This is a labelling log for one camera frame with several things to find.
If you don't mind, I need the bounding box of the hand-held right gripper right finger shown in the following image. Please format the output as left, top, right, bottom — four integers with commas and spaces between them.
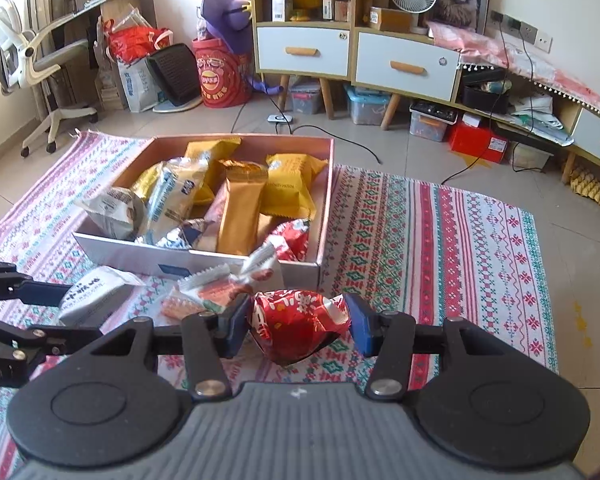
344, 293, 513, 402

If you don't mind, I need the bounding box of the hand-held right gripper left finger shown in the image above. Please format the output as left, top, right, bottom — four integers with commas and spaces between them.
85, 292, 254, 402

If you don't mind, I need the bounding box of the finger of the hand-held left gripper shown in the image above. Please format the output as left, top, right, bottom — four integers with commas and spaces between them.
0, 259, 76, 307
0, 313, 103, 357

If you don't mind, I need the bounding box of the white fruit print snack packet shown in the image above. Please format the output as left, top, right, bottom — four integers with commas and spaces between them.
177, 264, 257, 317
236, 241, 287, 295

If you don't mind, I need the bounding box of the white paw print snack packet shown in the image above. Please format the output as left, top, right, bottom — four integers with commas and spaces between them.
56, 265, 148, 329

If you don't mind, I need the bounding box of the red foil snack packet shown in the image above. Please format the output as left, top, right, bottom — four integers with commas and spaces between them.
246, 287, 353, 367
266, 219, 312, 263

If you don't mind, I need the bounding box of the pink cardboard box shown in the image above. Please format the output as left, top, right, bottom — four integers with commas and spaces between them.
72, 134, 336, 288

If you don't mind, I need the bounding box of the pink clear cake packet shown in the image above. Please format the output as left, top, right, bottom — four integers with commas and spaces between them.
200, 182, 231, 252

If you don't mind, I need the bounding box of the white nut snack packet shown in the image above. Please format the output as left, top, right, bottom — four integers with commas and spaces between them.
135, 219, 208, 252
77, 186, 148, 242

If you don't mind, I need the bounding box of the golden orange snack packet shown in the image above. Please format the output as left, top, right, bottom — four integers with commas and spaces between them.
216, 159, 270, 257

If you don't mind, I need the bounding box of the clear blue bread packet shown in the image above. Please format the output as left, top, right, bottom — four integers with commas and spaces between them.
144, 156, 212, 247

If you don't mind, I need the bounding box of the orange biscuit snack packet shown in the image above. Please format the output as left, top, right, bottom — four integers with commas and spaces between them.
159, 292, 203, 322

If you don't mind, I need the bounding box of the patterned woven mat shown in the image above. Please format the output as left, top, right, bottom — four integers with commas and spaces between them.
0, 130, 561, 480

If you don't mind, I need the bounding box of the clear storage box black lid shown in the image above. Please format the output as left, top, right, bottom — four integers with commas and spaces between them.
409, 101, 462, 143

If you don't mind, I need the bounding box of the red flat box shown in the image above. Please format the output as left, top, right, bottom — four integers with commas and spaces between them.
448, 121, 511, 166

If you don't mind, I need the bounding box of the clear storage box blue lid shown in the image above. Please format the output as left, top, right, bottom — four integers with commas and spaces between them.
344, 85, 392, 127

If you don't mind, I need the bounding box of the white paper bag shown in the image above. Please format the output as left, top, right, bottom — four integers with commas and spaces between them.
116, 56, 167, 113

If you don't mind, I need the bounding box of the clear storage box grey lid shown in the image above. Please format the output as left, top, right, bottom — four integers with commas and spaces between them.
286, 79, 327, 115

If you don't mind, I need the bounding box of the white office chair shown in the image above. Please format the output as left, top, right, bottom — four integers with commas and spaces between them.
0, 2, 99, 158

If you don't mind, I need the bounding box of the red round bucket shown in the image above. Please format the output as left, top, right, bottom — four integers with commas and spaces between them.
191, 37, 254, 109

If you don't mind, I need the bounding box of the black mesh basket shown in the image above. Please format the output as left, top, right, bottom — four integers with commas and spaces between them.
145, 42, 204, 108

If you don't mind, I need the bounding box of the black tray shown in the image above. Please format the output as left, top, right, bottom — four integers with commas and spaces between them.
461, 69, 512, 114

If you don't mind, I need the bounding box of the low cabinet white drawer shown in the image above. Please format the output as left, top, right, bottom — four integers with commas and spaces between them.
352, 0, 464, 129

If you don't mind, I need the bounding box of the red plastic bag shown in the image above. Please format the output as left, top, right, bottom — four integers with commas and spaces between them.
102, 20, 174, 61

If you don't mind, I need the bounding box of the tall shelf cabinet white drawer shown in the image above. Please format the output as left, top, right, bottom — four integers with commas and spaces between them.
250, 0, 357, 121

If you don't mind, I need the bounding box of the long low wooden stand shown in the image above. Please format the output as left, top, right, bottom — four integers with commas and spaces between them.
459, 66, 600, 187

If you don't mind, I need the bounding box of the wooden desk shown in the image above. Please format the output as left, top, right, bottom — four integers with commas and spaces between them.
27, 0, 153, 111

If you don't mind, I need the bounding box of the small cardboard box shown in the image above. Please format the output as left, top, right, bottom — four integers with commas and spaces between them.
368, 6, 414, 34

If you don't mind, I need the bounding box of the pink floral cloth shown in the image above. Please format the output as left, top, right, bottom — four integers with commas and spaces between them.
426, 21, 600, 112

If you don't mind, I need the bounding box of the purple plush toy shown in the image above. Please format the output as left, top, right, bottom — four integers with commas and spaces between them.
196, 0, 287, 97

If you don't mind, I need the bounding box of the black cable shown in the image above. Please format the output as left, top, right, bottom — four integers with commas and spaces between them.
290, 125, 382, 164

